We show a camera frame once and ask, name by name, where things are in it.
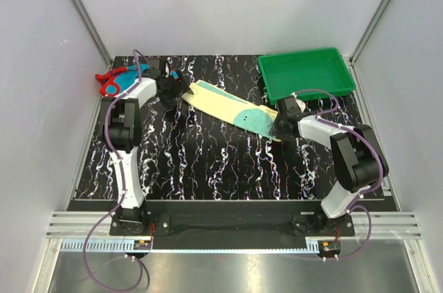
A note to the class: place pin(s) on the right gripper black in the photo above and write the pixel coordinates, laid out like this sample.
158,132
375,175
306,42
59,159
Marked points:
275,131

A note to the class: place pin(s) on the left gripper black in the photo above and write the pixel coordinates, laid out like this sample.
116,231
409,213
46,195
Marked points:
180,89

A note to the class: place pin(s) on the teal and yellow towel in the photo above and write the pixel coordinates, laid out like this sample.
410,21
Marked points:
230,109

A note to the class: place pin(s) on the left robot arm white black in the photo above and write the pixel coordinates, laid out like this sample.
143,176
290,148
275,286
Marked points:
124,91

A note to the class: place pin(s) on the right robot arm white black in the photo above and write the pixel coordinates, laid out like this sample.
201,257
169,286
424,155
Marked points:
359,163

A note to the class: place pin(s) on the green plastic tray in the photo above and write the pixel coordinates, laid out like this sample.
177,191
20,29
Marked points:
321,69

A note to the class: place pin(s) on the red and blue towel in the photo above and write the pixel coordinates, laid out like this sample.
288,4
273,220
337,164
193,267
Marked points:
115,81

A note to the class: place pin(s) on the black marble pattern mat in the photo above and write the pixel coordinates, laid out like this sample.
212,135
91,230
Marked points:
188,155

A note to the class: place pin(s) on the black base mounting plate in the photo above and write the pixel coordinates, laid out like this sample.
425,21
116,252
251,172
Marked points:
166,218

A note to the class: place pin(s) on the left aluminium frame post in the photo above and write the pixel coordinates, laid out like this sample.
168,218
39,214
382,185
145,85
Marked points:
92,31

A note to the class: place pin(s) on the aluminium frame post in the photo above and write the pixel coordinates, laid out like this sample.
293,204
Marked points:
92,31
369,30

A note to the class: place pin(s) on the slotted cable duct rail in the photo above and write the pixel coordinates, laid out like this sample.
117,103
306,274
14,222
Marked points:
165,246

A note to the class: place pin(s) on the right aluminium frame post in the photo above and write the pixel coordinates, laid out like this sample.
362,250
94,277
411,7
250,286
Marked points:
369,30

